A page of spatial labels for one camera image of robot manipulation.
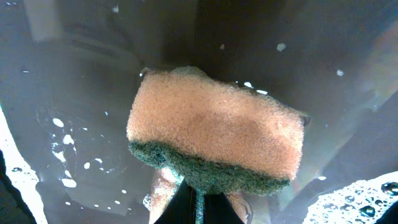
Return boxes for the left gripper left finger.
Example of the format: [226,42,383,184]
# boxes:
[154,180,197,224]

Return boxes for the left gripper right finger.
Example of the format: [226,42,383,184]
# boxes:
[204,193,243,224]

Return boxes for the black tray with water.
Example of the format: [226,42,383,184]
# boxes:
[1,1,397,223]

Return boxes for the green scrub sponge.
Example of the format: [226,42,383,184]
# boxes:
[126,66,309,223]

